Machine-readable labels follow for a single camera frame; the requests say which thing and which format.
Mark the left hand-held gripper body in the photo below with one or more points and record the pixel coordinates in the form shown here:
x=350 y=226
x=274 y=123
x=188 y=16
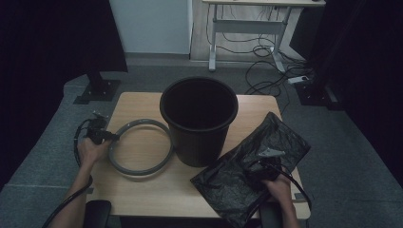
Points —
x=96 y=131

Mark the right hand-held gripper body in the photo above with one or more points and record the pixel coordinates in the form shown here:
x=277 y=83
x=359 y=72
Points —
x=267 y=167

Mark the black garbage bag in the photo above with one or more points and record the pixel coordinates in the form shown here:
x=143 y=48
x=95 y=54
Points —
x=228 y=186

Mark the black trash bin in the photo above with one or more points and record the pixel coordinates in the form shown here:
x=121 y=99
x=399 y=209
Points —
x=196 y=145

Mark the person's left hand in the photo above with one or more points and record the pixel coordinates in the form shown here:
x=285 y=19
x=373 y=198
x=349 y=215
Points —
x=90 y=153

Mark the person's right hand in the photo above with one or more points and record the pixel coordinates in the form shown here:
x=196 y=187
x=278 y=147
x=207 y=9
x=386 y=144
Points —
x=280 y=190

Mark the black stand base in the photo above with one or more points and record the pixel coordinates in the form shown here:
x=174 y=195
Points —
x=98 y=90

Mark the grey tape piece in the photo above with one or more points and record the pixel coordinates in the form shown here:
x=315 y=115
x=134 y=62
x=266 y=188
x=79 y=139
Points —
x=299 y=196
x=90 y=190

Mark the black chair armrest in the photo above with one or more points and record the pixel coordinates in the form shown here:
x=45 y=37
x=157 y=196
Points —
x=269 y=218
x=96 y=213

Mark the white power strip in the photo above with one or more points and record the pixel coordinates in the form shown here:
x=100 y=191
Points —
x=297 y=79

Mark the black curtain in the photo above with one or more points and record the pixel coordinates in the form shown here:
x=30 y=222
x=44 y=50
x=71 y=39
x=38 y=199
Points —
x=47 y=47
x=364 y=63

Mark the white cabinet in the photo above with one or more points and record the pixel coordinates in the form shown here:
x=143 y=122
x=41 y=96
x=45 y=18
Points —
x=152 y=25

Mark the black stand with base plate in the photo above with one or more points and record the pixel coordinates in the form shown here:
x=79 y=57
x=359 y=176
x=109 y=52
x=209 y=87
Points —
x=316 y=95

